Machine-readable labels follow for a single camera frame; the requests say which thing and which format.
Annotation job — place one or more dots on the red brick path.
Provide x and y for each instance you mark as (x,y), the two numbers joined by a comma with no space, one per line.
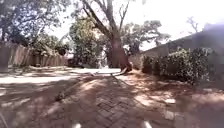
(110,106)

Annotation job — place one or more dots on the robot's own part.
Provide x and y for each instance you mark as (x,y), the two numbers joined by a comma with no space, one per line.
(147,125)
(76,126)

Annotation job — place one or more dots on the green hedge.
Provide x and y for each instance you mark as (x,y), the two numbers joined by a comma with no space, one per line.
(180,65)

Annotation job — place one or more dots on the large forked tree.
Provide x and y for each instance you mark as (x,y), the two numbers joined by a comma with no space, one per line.
(118,56)

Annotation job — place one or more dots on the bare dirt ground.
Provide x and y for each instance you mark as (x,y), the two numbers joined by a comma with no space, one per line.
(190,106)

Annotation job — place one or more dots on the row of trees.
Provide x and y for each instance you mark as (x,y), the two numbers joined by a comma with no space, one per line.
(85,43)

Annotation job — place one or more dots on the building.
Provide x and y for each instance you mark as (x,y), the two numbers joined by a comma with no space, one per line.
(200,40)

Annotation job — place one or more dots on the wooden fence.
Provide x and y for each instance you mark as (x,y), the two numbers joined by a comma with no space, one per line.
(20,56)

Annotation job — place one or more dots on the pale paved road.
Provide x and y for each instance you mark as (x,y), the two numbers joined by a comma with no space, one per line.
(30,80)

